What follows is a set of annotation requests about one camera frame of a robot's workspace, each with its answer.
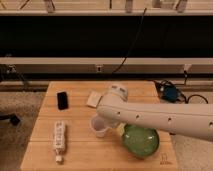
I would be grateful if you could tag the white ceramic cup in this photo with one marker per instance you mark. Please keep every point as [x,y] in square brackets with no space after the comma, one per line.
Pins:
[98,126]

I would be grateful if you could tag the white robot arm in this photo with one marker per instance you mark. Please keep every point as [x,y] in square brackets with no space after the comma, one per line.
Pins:
[193,120]

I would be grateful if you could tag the black smartphone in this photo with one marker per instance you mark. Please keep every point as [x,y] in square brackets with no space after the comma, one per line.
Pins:
[62,100]

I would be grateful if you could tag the blue box on floor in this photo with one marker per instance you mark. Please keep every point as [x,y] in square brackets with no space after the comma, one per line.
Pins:
[170,93]

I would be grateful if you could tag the green glass bowl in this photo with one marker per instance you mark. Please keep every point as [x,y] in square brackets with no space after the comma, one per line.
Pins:
[141,142]

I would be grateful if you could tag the black chair base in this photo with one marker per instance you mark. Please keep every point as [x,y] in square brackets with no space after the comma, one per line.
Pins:
[14,120]

